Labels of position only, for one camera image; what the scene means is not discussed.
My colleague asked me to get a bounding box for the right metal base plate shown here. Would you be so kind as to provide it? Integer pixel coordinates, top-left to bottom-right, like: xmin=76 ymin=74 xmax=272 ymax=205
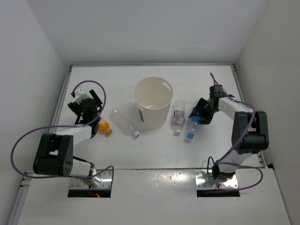
xmin=194 ymin=169 xmax=239 ymax=190

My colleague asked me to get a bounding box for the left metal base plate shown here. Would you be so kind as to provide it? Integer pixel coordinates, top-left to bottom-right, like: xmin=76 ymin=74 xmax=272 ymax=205
xmin=69 ymin=170 xmax=113 ymax=190

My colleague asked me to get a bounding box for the aluminium frame rail right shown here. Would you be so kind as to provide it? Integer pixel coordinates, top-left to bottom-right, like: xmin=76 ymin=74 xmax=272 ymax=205
xmin=231 ymin=64 xmax=266 ymax=168

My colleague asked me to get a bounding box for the aluminium frame rail left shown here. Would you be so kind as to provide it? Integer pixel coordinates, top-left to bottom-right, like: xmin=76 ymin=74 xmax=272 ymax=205
xmin=7 ymin=65 xmax=73 ymax=225

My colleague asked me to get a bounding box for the blue label plastic bottle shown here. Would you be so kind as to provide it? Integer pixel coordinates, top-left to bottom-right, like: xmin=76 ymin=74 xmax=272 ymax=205
xmin=186 ymin=106 xmax=201 ymax=143

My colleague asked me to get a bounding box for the orange juice bottle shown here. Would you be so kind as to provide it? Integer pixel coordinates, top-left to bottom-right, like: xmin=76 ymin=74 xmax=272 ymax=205
xmin=98 ymin=116 xmax=113 ymax=137

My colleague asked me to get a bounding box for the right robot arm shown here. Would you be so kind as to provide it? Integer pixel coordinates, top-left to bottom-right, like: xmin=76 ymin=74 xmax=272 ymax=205
xmin=189 ymin=84 xmax=269 ymax=180

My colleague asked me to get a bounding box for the clear bottle white cap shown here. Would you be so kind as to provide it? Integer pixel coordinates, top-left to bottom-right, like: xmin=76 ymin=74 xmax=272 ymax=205
xmin=172 ymin=100 xmax=186 ymax=136

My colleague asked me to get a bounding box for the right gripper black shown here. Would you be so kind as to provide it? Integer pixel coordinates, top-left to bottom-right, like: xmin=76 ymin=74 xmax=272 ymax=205
xmin=190 ymin=98 xmax=218 ymax=125

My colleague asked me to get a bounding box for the clear bottle blue-white cap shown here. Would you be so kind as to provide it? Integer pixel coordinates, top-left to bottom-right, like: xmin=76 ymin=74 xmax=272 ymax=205
xmin=109 ymin=108 xmax=140 ymax=139

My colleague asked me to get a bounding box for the aluminium frame rail back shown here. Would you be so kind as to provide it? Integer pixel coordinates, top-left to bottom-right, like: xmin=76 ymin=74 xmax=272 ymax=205
xmin=71 ymin=62 xmax=234 ymax=68

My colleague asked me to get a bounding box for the metal base plate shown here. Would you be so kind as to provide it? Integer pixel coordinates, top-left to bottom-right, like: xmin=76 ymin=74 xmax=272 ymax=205
xmin=69 ymin=170 xmax=113 ymax=190
xmin=194 ymin=169 xmax=239 ymax=190

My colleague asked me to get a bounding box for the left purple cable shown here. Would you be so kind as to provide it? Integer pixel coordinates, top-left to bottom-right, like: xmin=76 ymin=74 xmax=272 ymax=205
xmin=10 ymin=80 xmax=115 ymax=179

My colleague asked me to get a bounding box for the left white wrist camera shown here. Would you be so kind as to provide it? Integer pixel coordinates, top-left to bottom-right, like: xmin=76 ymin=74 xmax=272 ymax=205
xmin=71 ymin=86 xmax=90 ymax=104

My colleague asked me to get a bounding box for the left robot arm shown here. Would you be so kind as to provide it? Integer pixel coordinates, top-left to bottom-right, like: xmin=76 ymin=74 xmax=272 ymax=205
xmin=33 ymin=87 xmax=103 ymax=187

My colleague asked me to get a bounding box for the white round plastic bin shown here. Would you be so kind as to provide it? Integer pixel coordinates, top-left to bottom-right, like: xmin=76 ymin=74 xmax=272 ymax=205
xmin=133 ymin=77 xmax=173 ymax=129

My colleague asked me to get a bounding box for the aluminium frame rail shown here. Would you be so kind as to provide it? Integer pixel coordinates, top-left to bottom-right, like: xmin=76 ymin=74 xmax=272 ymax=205
xmin=231 ymin=64 xmax=266 ymax=168
xmin=7 ymin=65 xmax=73 ymax=225
xmin=71 ymin=62 xmax=234 ymax=68

